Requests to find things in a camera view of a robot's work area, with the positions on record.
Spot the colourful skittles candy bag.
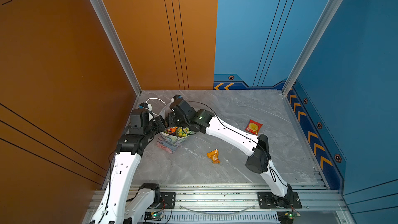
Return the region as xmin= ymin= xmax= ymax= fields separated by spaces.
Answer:
xmin=165 ymin=127 xmax=195 ymax=138

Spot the white paper bag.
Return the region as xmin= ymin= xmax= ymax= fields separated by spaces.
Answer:
xmin=146 ymin=97 xmax=192 ymax=154

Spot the orange snack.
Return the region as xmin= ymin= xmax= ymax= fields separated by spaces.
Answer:
xmin=207 ymin=149 xmax=220 ymax=164

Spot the red snack packet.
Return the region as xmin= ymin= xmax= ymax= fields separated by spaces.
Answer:
xmin=246 ymin=120 xmax=263 ymax=135

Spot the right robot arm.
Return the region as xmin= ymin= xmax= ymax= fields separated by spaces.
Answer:
xmin=166 ymin=95 xmax=302 ymax=209

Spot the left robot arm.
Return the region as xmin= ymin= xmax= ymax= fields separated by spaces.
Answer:
xmin=90 ymin=103 xmax=166 ymax=224

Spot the left circuit board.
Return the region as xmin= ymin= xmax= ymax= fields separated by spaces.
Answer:
xmin=143 ymin=211 xmax=164 ymax=222

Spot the circuit board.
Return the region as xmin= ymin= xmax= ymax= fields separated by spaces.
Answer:
xmin=143 ymin=211 xmax=164 ymax=222
xmin=277 ymin=211 xmax=301 ymax=224

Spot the right circuit board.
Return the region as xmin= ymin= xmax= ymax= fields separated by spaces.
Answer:
xmin=277 ymin=211 xmax=301 ymax=224

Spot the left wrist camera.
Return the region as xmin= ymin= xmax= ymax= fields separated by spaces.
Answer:
xmin=138 ymin=102 xmax=153 ymax=111

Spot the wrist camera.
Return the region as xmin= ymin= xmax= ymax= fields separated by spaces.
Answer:
xmin=138 ymin=102 xmax=153 ymax=111
xmin=173 ymin=94 xmax=183 ymax=101

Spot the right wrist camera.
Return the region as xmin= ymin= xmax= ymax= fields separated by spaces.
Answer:
xmin=173 ymin=94 xmax=183 ymax=101

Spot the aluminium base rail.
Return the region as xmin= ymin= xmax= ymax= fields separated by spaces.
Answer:
xmin=90 ymin=183 xmax=355 ymax=224

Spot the aluminium corner post left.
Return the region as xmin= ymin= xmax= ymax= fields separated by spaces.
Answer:
xmin=89 ymin=0 xmax=142 ymax=96

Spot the aluminium corner post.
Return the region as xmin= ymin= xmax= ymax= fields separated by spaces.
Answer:
xmin=89 ymin=0 xmax=142 ymax=96
xmin=282 ymin=0 xmax=343 ymax=96

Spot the aluminium corner post right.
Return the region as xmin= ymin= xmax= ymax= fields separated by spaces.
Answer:
xmin=282 ymin=0 xmax=343 ymax=96

